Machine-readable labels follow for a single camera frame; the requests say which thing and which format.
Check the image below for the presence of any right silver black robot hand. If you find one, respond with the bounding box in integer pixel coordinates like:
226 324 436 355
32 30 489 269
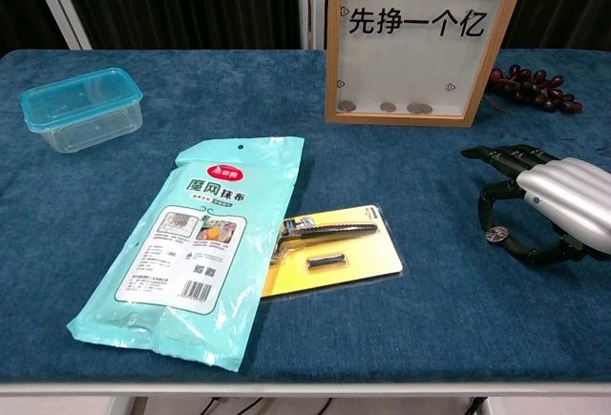
460 143 611 268

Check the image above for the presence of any wooden frame money box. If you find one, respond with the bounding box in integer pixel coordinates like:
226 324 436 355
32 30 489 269
325 0 532 129

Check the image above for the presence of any dark red grape bunch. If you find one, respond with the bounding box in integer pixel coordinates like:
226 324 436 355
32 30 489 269
485 64 584 114

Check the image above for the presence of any blue tablecloth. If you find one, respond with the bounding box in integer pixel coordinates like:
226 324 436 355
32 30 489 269
0 48 611 384

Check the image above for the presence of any black pleated partition panel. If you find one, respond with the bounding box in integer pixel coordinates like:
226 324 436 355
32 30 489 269
505 0 611 52
52 0 303 52
0 0 66 53

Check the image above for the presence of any yellow razor blister card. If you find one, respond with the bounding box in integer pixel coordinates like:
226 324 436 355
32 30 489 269
260 203 405 299

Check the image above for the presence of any black razor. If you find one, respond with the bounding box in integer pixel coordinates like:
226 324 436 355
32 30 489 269
271 217 380 266

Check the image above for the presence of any black razor blade cartridge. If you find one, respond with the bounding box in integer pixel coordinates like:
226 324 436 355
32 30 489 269
305 252 348 273

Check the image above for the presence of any teal cleaning cloth package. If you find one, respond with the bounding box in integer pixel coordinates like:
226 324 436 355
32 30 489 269
66 135 306 373

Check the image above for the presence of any clear container with teal lid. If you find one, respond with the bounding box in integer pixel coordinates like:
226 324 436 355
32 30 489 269
18 67 144 155

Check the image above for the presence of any white partition frame post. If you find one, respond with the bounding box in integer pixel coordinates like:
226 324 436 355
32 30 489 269
298 0 330 52
23 0 93 52

